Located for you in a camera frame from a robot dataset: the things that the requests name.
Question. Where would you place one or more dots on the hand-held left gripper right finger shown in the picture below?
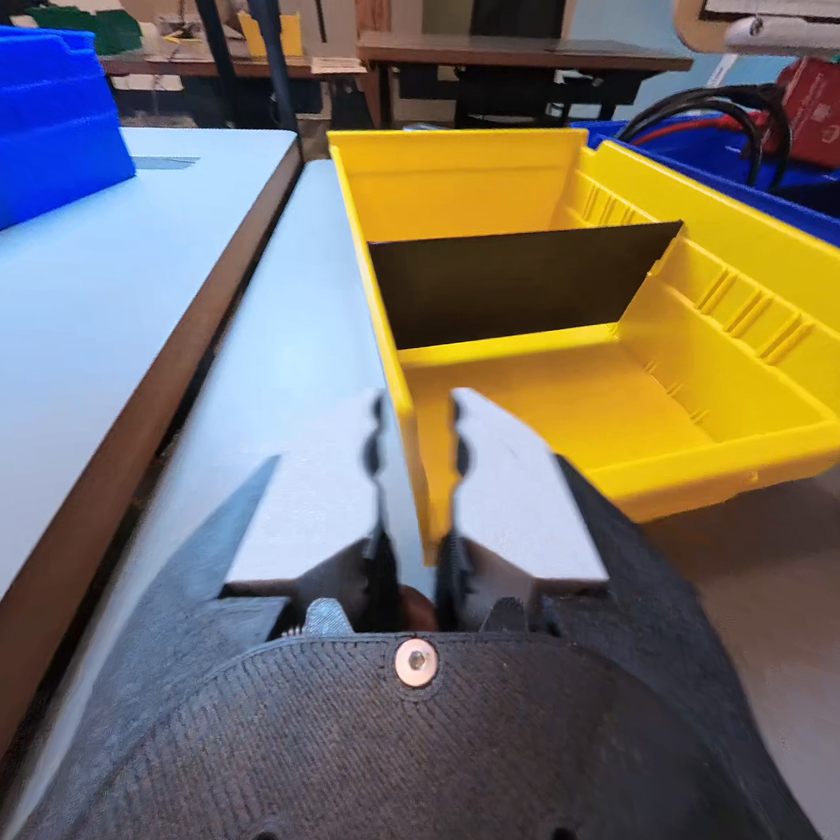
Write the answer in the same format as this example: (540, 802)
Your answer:
(525, 512)

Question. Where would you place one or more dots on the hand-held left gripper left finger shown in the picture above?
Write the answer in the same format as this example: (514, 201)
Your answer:
(308, 505)

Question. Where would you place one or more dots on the yellow storage bin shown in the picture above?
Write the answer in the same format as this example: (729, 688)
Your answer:
(558, 407)

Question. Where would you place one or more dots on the blue storage bin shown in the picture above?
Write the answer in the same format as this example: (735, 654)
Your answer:
(787, 203)
(52, 131)

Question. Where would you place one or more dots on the red ethernet splitter box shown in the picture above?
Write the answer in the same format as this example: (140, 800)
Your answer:
(814, 111)

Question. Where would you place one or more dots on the grey desk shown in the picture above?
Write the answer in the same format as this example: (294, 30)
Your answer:
(295, 328)
(98, 295)

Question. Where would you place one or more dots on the wooden office desk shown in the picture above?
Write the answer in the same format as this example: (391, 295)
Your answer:
(525, 52)
(197, 65)

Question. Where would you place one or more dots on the black bin divider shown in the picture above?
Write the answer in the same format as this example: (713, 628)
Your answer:
(512, 289)

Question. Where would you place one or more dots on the black pole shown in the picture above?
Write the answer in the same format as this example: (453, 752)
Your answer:
(220, 65)

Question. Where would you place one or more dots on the black office chair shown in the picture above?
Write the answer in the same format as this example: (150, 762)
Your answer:
(518, 39)

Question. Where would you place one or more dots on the yellow box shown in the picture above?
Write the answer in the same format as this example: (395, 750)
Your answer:
(289, 33)

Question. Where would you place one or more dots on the instruction board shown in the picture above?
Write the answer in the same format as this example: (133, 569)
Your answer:
(754, 19)

